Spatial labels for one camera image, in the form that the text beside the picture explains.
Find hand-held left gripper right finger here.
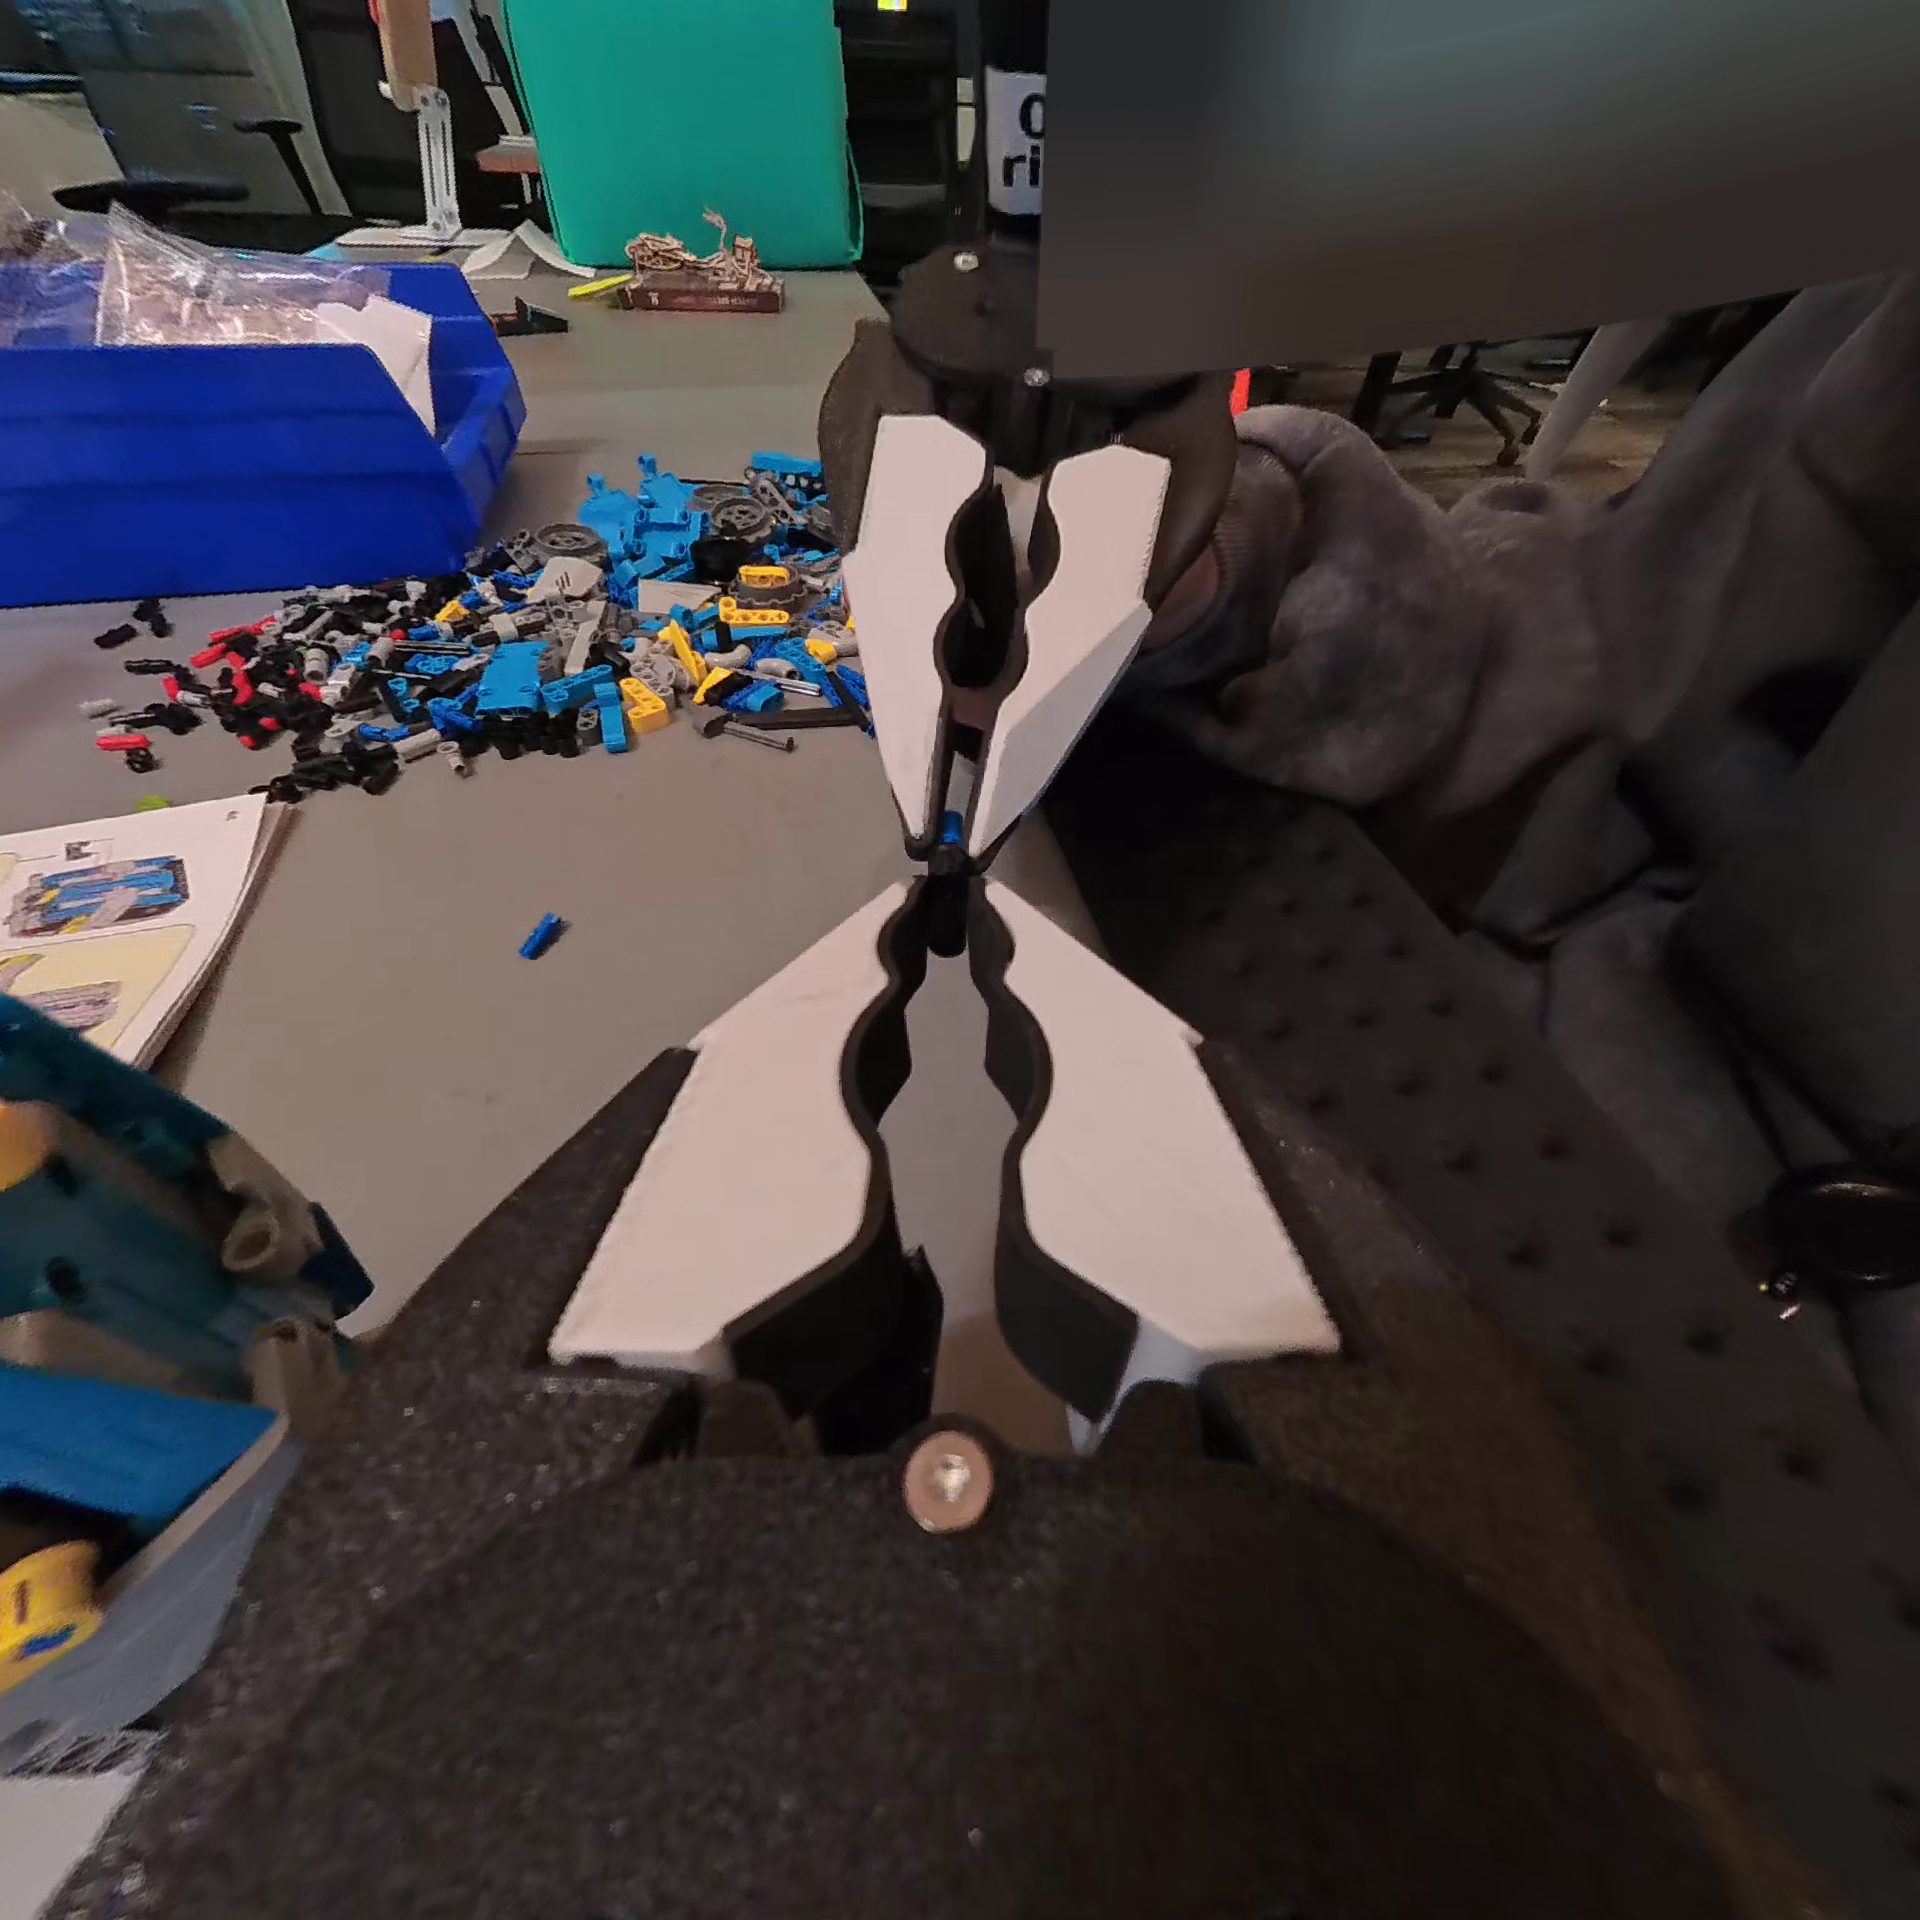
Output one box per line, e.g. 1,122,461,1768
967,874,1344,1421

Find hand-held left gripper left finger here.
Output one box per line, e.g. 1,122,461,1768
545,874,923,1373

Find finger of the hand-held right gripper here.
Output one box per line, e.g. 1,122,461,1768
836,411,1001,865
960,443,1177,874

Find pile of toy brick pieces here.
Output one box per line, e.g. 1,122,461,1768
86,443,883,808

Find grey blue toy brick model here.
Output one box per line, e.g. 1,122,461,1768
0,987,379,1790

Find person's right forearm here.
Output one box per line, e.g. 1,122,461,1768
1125,403,1653,817

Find person's right hand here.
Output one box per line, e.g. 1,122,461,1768
1142,424,1252,681

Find black perforated board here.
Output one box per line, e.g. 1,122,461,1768
1040,701,1920,1920

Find small wooden model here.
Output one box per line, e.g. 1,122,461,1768
613,204,793,320

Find open instruction booklet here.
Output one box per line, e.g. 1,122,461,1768
0,789,297,1073

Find blue plastic bin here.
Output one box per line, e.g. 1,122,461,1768
0,251,531,612

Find clear plastic bags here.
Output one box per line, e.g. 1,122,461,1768
0,182,440,356

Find black office chair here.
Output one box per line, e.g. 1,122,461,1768
48,0,326,222

